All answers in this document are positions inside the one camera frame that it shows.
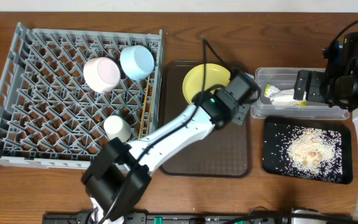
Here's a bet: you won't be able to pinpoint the white cup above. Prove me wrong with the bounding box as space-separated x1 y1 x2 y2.
103 115 131 142

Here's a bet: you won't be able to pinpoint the yellow plate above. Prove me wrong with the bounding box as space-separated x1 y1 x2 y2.
182 63 231 104

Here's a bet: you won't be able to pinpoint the white bowl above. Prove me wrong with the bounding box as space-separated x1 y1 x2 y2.
83 57 121 94

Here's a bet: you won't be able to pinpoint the grey dishwasher rack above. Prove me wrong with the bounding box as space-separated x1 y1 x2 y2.
0 24 165 169

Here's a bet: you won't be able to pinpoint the black tray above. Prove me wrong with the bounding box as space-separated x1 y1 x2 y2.
262 116 353 184

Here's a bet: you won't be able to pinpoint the white paper napkin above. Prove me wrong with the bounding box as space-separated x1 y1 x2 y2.
270 89 307 106

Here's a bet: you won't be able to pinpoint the wooden chopstick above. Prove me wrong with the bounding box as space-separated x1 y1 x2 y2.
138 77 150 139
145 92 154 136

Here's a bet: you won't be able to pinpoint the black equipment bar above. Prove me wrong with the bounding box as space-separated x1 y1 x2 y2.
41 207 356 224

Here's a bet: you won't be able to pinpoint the brown serving tray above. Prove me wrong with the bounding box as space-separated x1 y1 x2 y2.
159 60 252 178

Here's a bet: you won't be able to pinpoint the yellow green wrapper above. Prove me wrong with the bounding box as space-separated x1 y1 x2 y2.
264 84 281 98

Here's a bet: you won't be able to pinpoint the light blue bowl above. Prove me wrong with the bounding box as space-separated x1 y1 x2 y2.
120 45 155 81

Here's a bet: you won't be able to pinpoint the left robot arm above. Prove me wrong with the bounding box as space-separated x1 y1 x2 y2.
81 89 255 223

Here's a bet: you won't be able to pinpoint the rice and food scraps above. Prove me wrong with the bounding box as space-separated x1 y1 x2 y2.
262 123 343 183

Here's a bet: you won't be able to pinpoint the clear plastic bin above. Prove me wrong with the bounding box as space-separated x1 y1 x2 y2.
253 67 351 119

